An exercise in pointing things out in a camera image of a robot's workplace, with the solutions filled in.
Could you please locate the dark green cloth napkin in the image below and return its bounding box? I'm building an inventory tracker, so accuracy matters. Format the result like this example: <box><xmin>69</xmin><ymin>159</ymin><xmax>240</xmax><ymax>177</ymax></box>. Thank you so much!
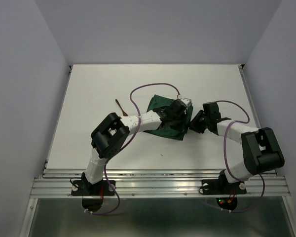
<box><xmin>145</xmin><ymin>95</ymin><xmax>193</xmax><ymax>141</ymax></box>

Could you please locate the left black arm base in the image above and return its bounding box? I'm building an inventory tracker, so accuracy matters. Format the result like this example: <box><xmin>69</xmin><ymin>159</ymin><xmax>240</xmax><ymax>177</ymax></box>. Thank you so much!
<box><xmin>70</xmin><ymin>177</ymin><xmax>115</xmax><ymax>197</ymax></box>

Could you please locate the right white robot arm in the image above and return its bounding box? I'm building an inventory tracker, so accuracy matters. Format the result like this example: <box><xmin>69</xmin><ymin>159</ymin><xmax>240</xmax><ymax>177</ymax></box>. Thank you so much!
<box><xmin>189</xmin><ymin>101</ymin><xmax>285</xmax><ymax>193</ymax></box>

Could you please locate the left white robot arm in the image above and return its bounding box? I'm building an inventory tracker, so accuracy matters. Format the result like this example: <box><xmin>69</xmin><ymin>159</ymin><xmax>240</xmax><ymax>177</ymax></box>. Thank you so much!
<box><xmin>82</xmin><ymin>98</ymin><xmax>192</xmax><ymax>195</ymax></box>

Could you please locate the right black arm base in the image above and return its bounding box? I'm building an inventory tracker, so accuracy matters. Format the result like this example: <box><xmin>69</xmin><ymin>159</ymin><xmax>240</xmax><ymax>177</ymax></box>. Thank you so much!
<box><xmin>199</xmin><ymin>170</ymin><xmax>247</xmax><ymax>195</ymax></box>

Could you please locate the brown wooden fork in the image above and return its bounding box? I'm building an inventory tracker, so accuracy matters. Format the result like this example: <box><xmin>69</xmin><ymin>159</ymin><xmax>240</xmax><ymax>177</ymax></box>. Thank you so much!
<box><xmin>115</xmin><ymin>99</ymin><xmax>128</xmax><ymax>117</ymax></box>

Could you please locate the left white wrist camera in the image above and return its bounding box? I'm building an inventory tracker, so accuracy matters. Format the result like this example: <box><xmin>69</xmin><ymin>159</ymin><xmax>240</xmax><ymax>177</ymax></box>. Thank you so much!
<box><xmin>177</xmin><ymin>94</ymin><xmax>192</xmax><ymax>108</ymax></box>

